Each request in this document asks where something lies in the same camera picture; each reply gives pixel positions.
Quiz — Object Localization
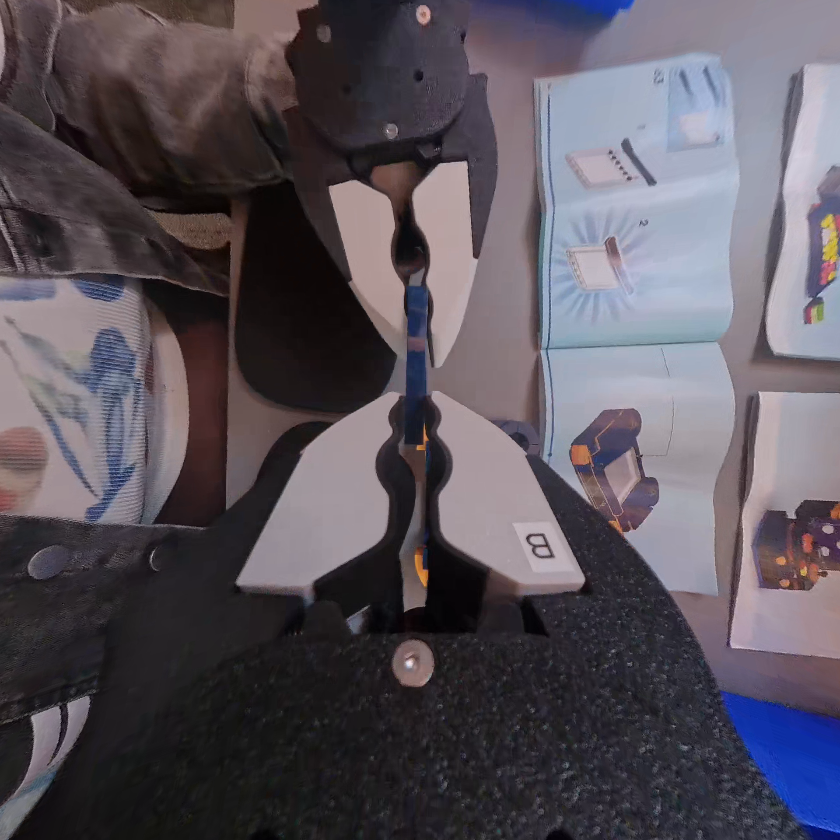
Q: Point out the dark blue brick plate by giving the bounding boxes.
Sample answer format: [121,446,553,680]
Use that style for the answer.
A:
[402,281,435,448]

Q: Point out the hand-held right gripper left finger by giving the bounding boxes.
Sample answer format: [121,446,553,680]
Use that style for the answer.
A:
[236,392,406,601]

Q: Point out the person's left forearm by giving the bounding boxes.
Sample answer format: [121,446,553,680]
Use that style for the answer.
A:
[51,0,298,199]

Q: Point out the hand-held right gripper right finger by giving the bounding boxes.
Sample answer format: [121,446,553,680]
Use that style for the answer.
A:
[425,392,586,597]

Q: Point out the black bumpy cushion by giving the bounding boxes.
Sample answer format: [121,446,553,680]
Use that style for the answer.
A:
[233,182,399,412]

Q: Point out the blue plastic bin with divider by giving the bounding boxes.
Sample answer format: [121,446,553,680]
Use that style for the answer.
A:
[471,0,635,18]

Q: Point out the arcade cover instruction booklet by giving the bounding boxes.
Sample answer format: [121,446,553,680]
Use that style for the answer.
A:
[727,390,840,658]

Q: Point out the dark blue brick console model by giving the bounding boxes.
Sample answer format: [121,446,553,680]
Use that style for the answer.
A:
[491,419,543,456]

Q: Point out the large blue plastic bin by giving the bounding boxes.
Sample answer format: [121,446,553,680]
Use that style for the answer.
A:
[721,689,840,836]

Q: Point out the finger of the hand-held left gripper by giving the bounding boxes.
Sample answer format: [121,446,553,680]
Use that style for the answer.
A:
[412,161,478,370]
[327,179,411,358]

